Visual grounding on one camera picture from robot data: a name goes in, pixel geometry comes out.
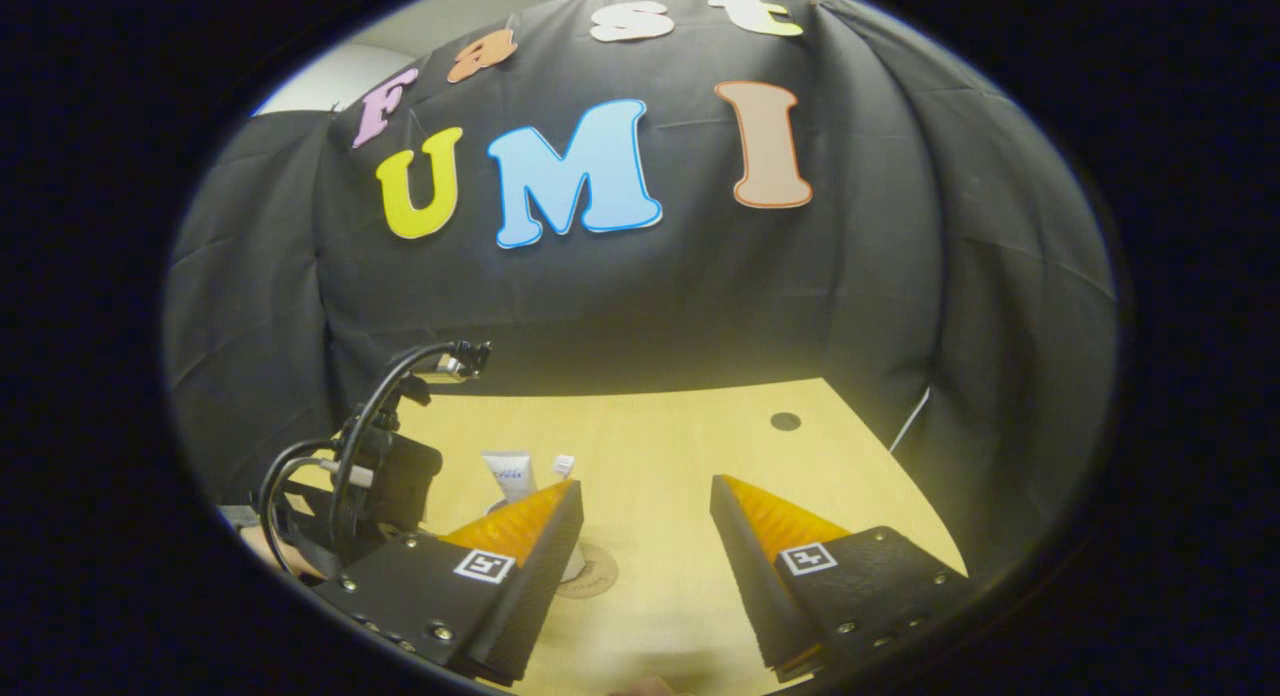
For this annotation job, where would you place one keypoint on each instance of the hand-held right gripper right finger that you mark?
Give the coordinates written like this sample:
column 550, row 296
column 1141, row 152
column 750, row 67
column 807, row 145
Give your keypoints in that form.
column 750, row 576

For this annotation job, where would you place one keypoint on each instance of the white cup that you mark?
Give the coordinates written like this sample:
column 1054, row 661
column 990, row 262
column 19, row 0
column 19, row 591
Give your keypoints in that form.
column 576, row 561

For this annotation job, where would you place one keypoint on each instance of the black backdrop cloth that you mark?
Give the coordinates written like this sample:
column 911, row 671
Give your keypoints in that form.
column 700, row 296

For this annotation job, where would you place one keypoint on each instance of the wooden desktop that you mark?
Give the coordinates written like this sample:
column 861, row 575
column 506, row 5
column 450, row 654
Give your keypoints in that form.
column 660, row 456

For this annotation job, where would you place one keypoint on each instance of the white toothpaste tube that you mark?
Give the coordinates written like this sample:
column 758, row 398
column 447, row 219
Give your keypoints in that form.
column 510, row 473

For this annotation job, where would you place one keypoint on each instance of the white toothbrush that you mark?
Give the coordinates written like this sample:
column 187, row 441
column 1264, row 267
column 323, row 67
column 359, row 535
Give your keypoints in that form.
column 564, row 464

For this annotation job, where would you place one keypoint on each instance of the round wooden coaster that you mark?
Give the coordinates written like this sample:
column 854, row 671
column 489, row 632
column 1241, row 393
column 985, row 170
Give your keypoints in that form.
column 600, row 576

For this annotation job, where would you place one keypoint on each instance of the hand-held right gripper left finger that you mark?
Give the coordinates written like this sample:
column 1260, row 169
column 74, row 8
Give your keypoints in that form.
column 540, row 576

